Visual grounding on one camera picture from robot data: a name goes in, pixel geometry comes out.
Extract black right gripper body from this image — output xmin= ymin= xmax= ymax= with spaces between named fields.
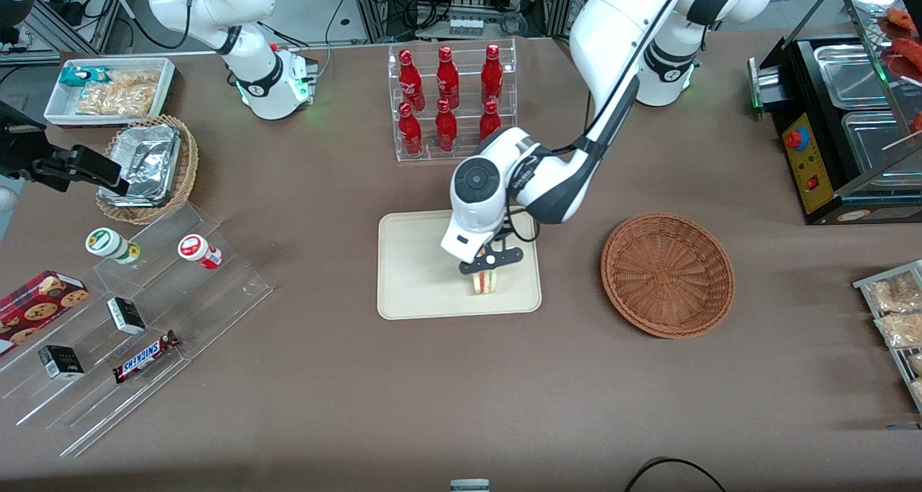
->
xmin=0 ymin=102 xmax=50 ymax=181

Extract aluminium foil tray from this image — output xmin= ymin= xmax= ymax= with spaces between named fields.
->
xmin=99 ymin=124 xmax=182 ymax=207

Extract beige rectangular serving tray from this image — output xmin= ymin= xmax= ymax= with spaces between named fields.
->
xmin=377 ymin=210 xmax=542 ymax=321

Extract light wicker basket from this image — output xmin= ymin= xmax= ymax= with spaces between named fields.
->
xmin=96 ymin=115 xmax=199 ymax=225

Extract brown wicker basket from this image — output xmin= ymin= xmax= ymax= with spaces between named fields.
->
xmin=601 ymin=212 xmax=735 ymax=339

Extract grey snack tray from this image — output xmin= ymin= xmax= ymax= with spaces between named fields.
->
xmin=853 ymin=260 xmax=922 ymax=415

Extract white plastic bin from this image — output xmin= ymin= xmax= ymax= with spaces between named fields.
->
xmin=43 ymin=57 xmax=177 ymax=128

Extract clear bag of crackers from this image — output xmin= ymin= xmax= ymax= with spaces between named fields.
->
xmin=75 ymin=83 xmax=148 ymax=117
xmin=108 ymin=70 xmax=160 ymax=91

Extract green lidded sunflower cup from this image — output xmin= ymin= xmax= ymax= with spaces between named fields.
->
xmin=85 ymin=227 xmax=141 ymax=266

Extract teal snack packet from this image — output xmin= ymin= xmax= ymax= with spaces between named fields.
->
xmin=60 ymin=66 xmax=110 ymax=87

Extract red cola bottle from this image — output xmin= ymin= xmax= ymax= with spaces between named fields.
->
xmin=398 ymin=102 xmax=424 ymax=156
xmin=435 ymin=99 xmax=459 ymax=153
xmin=479 ymin=100 xmax=502 ymax=141
xmin=480 ymin=43 xmax=504 ymax=105
xmin=398 ymin=49 xmax=426 ymax=111
xmin=437 ymin=46 xmax=460 ymax=108

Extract red lidded white cup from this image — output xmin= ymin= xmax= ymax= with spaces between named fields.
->
xmin=178 ymin=234 xmax=223 ymax=270

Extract red tartan cookie box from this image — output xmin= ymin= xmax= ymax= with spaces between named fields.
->
xmin=0 ymin=270 xmax=90 ymax=356

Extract clear acrylic bottle rack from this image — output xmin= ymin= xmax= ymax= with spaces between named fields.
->
xmin=388 ymin=38 xmax=518 ymax=164

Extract black box white text label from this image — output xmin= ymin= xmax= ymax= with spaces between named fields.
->
xmin=107 ymin=297 xmax=147 ymax=336

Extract clear acrylic tiered shelf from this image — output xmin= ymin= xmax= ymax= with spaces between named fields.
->
xmin=0 ymin=200 xmax=274 ymax=458

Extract black box gold Face print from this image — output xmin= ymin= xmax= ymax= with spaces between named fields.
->
xmin=37 ymin=345 xmax=85 ymax=381

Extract Snickers chocolate bar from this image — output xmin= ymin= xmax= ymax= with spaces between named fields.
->
xmin=112 ymin=330 xmax=180 ymax=385

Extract black food warmer cabinet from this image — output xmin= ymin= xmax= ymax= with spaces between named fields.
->
xmin=748 ymin=0 xmax=922 ymax=226

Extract stainless steel food pan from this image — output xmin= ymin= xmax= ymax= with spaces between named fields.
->
xmin=841 ymin=110 xmax=922 ymax=177
xmin=814 ymin=43 xmax=892 ymax=111

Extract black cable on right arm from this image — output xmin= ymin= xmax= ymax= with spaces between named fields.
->
xmin=101 ymin=0 xmax=195 ymax=50

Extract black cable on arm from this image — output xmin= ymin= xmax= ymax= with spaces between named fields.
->
xmin=497 ymin=0 xmax=692 ymax=244
xmin=101 ymin=0 xmax=195 ymax=50

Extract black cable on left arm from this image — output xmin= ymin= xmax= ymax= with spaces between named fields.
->
xmin=497 ymin=0 xmax=692 ymax=244

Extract black floor cable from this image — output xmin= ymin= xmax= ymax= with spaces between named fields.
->
xmin=623 ymin=457 xmax=728 ymax=492

